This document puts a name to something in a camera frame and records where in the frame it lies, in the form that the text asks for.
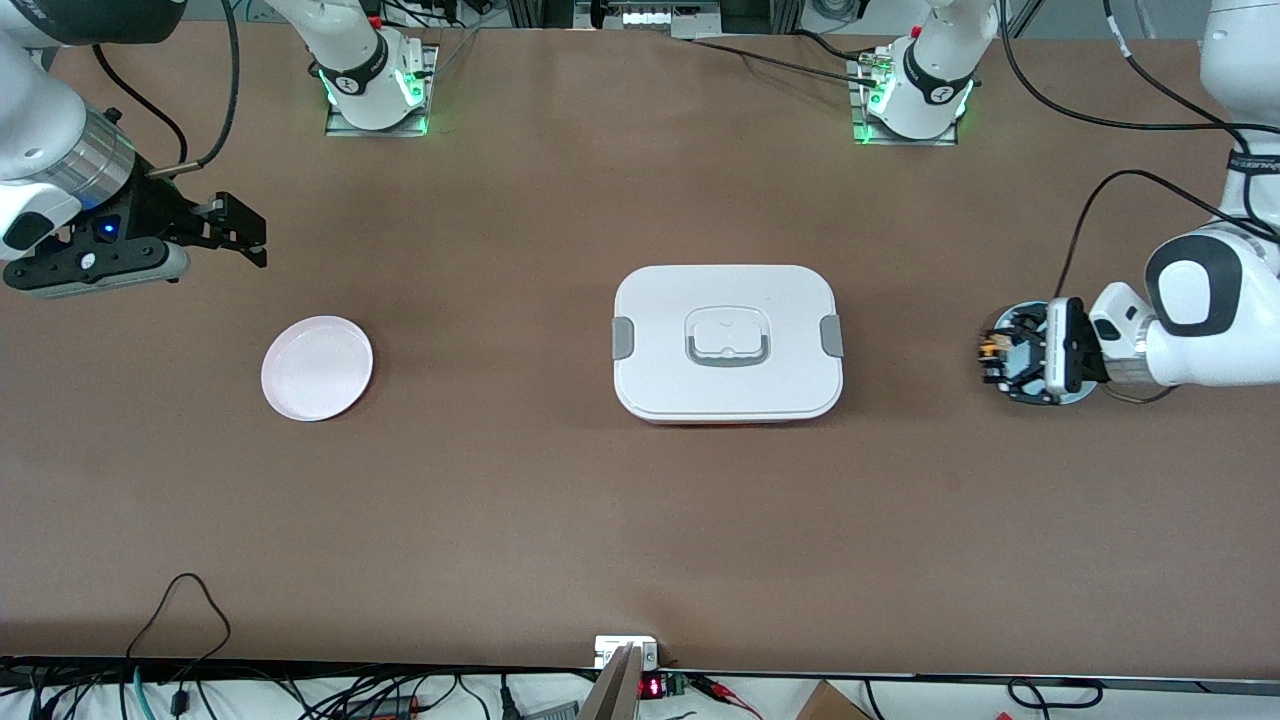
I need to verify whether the grey metal bar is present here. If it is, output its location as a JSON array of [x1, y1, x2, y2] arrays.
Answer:
[[578, 643, 646, 720]]

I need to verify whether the black base supply cable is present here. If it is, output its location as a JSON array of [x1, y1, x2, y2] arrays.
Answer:
[[690, 38, 881, 86]]

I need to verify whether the white lidded container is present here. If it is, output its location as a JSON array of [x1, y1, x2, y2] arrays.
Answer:
[[612, 264, 844, 427]]

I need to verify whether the light blue round plate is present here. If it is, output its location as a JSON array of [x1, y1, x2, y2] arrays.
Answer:
[[992, 300, 1101, 406]]

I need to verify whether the thin black looped cable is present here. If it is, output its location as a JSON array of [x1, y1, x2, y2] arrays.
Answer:
[[125, 572, 233, 693]]

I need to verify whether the brown cardboard piece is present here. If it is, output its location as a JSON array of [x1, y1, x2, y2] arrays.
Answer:
[[795, 680, 873, 720]]

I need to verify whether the aluminium frame structure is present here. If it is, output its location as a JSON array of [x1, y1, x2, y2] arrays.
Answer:
[[505, 0, 806, 41]]

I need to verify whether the black coiled cable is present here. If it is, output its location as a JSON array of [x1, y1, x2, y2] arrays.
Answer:
[[1008, 678, 1106, 714]]

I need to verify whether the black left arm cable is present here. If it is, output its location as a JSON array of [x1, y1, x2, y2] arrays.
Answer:
[[1055, 168, 1280, 301], [998, 0, 1280, 176]]

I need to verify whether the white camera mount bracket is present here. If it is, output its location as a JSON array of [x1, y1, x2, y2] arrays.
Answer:
[[594, 635, 661, 671]]

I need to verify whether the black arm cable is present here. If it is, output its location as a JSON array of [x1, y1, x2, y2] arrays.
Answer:
[[1055, 168, 1280, 301], [148, 0, 241, 181], [92, 42, 191, 169], [998, 0, 1280, 176]]

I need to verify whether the black power adapter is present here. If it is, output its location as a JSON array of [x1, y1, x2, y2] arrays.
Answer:
[[345, 695, 426, 720]]

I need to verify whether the pink round plate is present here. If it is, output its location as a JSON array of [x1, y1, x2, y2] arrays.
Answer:
[[261, 315, 375, 423]]

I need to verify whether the red clip lead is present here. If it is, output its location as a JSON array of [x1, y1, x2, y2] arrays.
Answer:
[[700, 675, 763, 720]]

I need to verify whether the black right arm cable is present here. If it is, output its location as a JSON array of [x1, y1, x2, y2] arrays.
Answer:
[[92, 42, 191, 169], [148, 0, 241, 181]]

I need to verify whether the white connector strip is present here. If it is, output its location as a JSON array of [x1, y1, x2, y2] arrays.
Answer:
[[620, 8, 723, 29]]

